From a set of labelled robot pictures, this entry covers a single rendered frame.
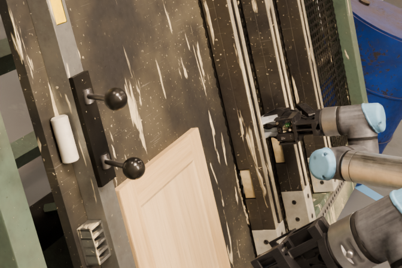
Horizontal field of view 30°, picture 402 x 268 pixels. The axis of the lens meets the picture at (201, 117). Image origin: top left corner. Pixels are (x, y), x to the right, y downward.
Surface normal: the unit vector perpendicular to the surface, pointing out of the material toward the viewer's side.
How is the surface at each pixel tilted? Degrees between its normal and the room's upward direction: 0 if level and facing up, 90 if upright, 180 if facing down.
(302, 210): 90
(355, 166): 79
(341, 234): 72
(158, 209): 54
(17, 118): 0
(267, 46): 90
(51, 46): 90
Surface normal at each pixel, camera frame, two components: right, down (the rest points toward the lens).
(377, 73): -0.18, 0.42
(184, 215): 0.89, -0.10
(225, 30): -0.40, 0.31
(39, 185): 0.35, -0.82
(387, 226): -0.63, -0.06
